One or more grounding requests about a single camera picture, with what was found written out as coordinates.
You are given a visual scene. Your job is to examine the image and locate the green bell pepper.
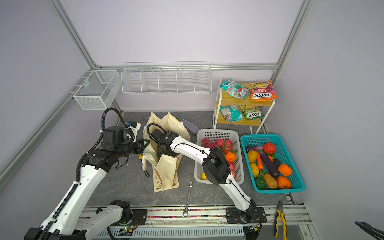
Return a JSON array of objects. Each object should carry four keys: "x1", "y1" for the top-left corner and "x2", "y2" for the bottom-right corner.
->
[{"x1": 255, "y1": 178, "x2": 267, "y2": 191}]

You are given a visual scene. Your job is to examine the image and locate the white plastic basket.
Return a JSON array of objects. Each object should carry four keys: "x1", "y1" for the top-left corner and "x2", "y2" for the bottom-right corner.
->
[{"x1": 197, "y1": 129, "x2": 244, "y2": 185}]

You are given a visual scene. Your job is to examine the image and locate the purple eggplant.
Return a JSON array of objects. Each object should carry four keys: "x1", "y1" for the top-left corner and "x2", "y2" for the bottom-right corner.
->
[{"x1": 259, "y1": 151, "x2": 280, "y2": 180}]

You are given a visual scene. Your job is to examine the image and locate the orange Fox's candy bag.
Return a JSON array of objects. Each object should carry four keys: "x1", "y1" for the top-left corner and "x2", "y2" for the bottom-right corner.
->
[{"x1": 249, "y1": 81, "x2": 278, "y2": 102}]

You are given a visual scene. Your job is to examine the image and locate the orange pumpkin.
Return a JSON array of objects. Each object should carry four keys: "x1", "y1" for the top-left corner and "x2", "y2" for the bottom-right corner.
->
[{"x1": 277, "y1": 176, "x2": 292, "y2": 190}]

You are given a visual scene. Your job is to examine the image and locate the brown potato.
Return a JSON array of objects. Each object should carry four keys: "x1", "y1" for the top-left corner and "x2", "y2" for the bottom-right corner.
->
[{"x1": 263, "y1": 174, "x2": 278, "y2": 189}]

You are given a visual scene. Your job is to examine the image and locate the red dragon fruit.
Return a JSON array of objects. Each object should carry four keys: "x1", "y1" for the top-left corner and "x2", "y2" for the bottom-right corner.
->
[{"x1": 204, "y1": 142, "x2": 217, "y2": 150}]

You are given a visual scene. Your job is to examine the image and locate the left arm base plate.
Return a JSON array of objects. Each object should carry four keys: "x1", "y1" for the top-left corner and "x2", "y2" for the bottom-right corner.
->
[{"x1": 112, "y1": 209, "x2": 148, "y2": 226}]

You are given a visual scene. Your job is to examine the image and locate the orange carrot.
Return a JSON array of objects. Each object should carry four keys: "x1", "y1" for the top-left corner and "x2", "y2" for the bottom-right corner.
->
[{"x1": 256, "y1": 152, "x2": 264, "y2": 170}]

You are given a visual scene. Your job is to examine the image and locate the red apple front basket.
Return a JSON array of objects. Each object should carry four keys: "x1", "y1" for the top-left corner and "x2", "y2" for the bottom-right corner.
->
[{"x1": 229, "y1": 162, "x2": 236, "y2": 171}]

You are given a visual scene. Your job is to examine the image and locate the cream floral tote bag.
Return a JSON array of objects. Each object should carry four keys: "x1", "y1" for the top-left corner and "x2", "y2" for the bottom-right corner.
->
[{"x1": 142, "y1": 113, "x2": 190, "y2": 193}]

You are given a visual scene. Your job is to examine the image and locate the green Fox's candy bag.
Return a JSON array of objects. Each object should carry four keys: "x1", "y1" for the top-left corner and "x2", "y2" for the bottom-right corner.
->
[{"x1": 239, "y1": 105, "x2": 265, "y2": 120}]

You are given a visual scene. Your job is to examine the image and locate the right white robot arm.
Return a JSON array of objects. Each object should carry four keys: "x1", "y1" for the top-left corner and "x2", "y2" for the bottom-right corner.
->
[{"x1": 149, "y1": 129, "x2": 257, "y2": 221}]

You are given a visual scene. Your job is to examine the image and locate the yellow tape measure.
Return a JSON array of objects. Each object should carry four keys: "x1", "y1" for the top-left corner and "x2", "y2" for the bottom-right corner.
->
[{"x1": 139, "y1": 154, "x2": 150, "y2": 177}]

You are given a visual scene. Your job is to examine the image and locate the teal snack bag lower shelf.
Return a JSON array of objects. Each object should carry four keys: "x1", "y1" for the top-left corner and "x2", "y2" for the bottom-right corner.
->
[{"x1": 220, "y1": 105, "x2": 244, "y2": 123}]

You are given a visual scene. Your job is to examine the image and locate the red apple in white basket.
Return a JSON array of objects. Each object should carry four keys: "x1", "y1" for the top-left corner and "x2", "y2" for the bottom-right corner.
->
[{"x1": 202, "y1": 138, "x2": 210, "y2": 147}]

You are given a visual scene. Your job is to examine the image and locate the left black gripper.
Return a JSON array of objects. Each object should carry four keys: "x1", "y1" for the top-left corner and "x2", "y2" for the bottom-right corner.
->
[{"x1": 115, "y1": 137, "x2": 150, "y2": 158}]

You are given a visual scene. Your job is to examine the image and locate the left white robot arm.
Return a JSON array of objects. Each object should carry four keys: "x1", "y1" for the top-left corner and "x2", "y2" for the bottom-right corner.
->
[{"x1": 24, "y1": 139, "x2": 149, "y2": 240}]

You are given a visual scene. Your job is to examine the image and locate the silver combination wrench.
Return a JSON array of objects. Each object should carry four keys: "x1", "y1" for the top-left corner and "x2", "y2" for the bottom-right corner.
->
[{"x1": 182, "y1": 181, "x2": 194, "y2": 218}]

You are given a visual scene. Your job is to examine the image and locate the yellow handled pliers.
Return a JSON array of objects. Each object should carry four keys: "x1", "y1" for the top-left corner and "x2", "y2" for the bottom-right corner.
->
[{"x1": 274, "y1": 201, "x2": 288, "y2": 240}]

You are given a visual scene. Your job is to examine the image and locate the orange tangerine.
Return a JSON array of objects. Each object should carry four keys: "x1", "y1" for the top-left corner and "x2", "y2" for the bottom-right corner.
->
[{"x1": 225, "y1": 152, "x2": 236, "y2": 163}]

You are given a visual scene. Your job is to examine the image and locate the yellow lemon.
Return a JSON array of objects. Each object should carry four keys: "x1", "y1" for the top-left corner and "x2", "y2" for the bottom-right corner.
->
[{"x1": 202, "y1": 173, "x2": 208, "y2": 181}]

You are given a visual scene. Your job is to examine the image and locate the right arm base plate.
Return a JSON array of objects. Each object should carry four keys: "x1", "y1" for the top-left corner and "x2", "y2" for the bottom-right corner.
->
[{"x1": 225, "y1": 207, "x2": 267, "y2": 225}]

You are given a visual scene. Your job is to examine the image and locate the white two-tier wooden shelf rack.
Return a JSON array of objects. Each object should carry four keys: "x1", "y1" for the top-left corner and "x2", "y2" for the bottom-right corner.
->
[{"x1": 212, "y1": 78, "x2": 276, "y2": 134}]

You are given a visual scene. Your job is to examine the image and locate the grey cloth pad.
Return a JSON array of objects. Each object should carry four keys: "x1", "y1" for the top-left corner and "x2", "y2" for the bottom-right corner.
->
[{"x1": 182, "y1": 120, "x2": 200, "y2": 135}]

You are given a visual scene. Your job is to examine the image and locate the small white mesh basket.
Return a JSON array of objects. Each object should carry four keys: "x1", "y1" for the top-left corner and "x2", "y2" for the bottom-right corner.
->
[{"x1": 74, "y1": 70, "x2": 122, "y2": 111}]

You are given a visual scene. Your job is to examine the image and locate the teal snack bag upper shelf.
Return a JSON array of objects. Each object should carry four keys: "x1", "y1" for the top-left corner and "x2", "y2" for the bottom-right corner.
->
[{"x1": 220, "y1": 79, "x2": 250, "y2": 99}]

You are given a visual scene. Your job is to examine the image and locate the teal snack bag shelf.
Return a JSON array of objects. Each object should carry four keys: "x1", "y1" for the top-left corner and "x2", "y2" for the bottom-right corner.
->
[
  {"x1": 220, "y1": 79, "x2": 250, "y2": 99},
  {"x1": 220, "y1": 105, "x2": 244, "y2": 123}
]

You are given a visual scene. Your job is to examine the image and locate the long white wire basket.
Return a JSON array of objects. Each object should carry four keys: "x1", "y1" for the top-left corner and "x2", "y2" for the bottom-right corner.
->
[{"x1": 121, "y1": 62, "x2": 212, "y2": 94}]

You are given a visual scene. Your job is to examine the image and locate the red tomato in teal basket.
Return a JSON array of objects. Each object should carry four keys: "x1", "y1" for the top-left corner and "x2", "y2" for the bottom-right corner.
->
[{"x1": 263, "y1": 143, "x2": 277, "y2": 155}]

